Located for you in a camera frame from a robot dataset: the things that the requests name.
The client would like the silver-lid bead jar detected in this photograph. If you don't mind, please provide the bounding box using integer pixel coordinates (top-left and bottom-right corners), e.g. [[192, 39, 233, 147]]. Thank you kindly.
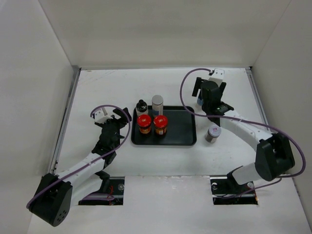
[[197, 91, 203, 106], [152, 95, 163, 117]]

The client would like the red-lid chili sauce jar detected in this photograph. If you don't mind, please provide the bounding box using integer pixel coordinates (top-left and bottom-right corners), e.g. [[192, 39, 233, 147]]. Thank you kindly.
[[154, 115, 168, 137], [137, 114, 152, 136]]

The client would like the black-cap clear bottle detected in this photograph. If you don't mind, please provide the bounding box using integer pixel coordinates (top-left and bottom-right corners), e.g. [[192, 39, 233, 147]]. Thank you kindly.
[[136, 99, 148, 117]]

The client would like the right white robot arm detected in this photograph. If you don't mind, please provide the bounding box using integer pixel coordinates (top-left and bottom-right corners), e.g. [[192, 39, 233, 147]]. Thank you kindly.
[[192, 78, 295, 193]]

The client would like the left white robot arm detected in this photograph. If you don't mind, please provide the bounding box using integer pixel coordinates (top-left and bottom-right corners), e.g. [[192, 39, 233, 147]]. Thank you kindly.
[[26, 105, 132, 227]]

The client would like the red-white label lid jar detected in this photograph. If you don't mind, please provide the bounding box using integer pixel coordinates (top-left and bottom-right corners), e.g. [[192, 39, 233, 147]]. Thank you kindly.
[[205, 125, 221, 143]]

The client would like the black rectangular tray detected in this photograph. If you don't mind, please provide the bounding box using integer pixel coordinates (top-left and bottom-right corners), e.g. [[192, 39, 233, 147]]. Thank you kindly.
[[131, 106, 197, 146]]

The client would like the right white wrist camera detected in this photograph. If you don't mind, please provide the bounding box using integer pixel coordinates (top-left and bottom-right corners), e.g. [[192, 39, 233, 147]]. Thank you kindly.
[[208, 69, 225, 86]]

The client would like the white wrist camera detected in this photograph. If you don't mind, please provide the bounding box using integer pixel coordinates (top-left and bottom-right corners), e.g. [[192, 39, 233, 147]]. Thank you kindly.
[[208, 69, 225, 86], [91, 107, 112, 124]]

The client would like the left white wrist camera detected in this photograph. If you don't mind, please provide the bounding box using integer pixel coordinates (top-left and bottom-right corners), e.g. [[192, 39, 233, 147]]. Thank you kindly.
[[91, 107, 112, 124]]

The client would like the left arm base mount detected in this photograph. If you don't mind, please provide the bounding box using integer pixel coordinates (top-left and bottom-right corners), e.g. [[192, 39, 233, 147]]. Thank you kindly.
[[78, 171, 125, 206]]

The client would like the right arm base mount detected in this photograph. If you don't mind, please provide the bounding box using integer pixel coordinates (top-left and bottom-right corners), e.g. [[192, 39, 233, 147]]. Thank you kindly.
[[210, 175, 258, 205]]

